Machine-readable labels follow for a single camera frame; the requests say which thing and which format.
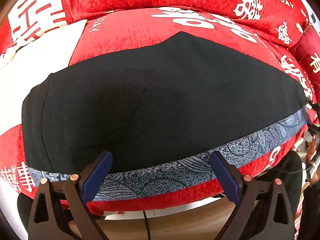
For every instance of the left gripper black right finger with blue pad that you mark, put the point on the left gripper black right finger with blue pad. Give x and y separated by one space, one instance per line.
262 209

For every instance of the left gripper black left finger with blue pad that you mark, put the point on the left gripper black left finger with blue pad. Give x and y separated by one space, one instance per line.
47 220

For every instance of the black pants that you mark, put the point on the black pants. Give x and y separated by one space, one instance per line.
160 111

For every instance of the person's right hand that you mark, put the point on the person's right hand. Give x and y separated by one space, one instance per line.
311 150

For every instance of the red white printed bedspread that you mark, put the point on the red white printed bedspread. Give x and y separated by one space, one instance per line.
123 30

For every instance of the dark red small cushion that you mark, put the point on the dark red small cushion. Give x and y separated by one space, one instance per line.
307 52

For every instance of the red printed pillow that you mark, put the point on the red printed pillow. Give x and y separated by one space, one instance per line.
279 21

